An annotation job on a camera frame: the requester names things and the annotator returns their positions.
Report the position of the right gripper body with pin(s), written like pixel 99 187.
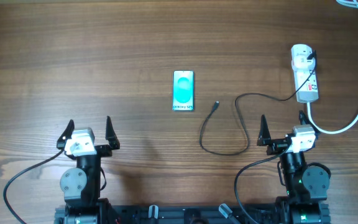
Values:
pixel 277 145

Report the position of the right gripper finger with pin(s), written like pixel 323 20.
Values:
pixel 264 137
pixel 304 121

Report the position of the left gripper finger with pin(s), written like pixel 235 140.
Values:
pixel 110 133
pixel 66 135

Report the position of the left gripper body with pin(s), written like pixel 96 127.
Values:
pixel 103 150

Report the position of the smartphone with teal screen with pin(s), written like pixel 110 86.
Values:
pixel 183 90

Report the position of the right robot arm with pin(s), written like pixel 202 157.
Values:
pixel 306 183

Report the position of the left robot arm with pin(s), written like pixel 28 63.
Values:
pixel 82 185

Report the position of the white USB charger plug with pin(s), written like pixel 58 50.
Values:
pixel 302 62

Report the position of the white power strip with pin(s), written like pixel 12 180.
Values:
pixel 305 80

